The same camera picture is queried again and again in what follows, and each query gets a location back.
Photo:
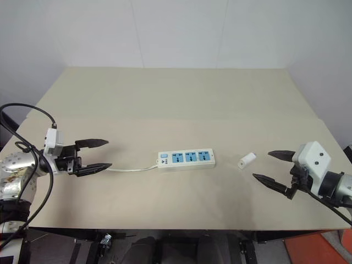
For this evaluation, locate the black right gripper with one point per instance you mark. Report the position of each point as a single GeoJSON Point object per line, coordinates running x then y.
{"type": "Point", "coordinates": [301, 178]}

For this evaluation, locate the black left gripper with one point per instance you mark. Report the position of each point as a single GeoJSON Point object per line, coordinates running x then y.
{"type": "Point", "coordinates": [66, 160]}

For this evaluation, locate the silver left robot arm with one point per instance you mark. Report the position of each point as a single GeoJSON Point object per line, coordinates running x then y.
{"type": "Point", "coordinates": [16, 162]}

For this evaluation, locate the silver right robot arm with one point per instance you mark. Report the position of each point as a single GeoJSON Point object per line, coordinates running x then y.
{"type": "Point", "coordinates": [342, 187]}

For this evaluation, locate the small white plug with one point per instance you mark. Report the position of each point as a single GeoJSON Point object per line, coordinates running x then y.
{"type": "Point", "coordinates": [246, 160]}

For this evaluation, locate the white power strip blue sockets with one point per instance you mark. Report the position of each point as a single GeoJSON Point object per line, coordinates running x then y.
{"type": "Point", "coordinates": [187, 160]}

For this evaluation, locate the dark object at table side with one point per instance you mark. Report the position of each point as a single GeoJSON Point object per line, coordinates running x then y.
{"type": "Point", "coordinates": [348, 155]}

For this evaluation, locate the orange floor object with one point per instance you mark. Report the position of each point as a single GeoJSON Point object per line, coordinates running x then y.
{"type": "Point", "coordinates": [310, 247]}

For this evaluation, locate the small metal clamp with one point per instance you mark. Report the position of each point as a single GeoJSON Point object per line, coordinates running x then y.
{"type": "Point", "coordinates": [105, 240]}

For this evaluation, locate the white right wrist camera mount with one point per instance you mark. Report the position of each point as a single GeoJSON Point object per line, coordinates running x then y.
{"type": "Point", "coordinates": [312, 159]}

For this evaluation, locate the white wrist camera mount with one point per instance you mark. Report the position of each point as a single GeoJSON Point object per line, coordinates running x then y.
{"type": "Point", "coordinates": [51, 140]}
{"type": "Point", "coordinates": [312, 159]}

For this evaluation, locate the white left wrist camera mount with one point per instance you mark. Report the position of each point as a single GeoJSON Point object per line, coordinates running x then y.
{"type": "Point", "coordinates": [51, 140]}

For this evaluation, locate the black table frame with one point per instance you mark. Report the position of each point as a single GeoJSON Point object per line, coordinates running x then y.
{"type": "Point", "coordinates": [68, 233]}

